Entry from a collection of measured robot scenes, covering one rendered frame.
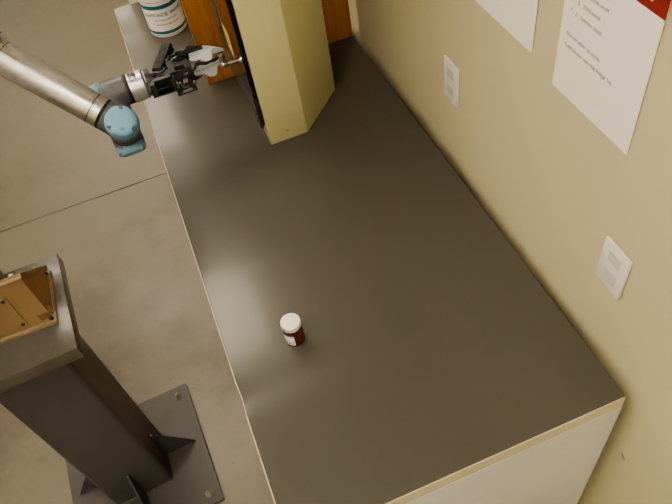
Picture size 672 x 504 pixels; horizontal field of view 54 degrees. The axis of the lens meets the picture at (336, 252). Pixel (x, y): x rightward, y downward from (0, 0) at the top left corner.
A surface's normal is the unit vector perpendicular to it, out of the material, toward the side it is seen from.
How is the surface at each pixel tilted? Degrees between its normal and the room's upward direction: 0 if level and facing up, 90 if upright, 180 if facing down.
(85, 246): 0
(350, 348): 1
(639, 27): 90
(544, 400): 0
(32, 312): 90
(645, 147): 90
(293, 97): 90
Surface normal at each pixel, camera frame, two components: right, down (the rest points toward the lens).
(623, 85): -0.92, 0.36
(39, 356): -0.13, -0.62
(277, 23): 0.36, 0.70
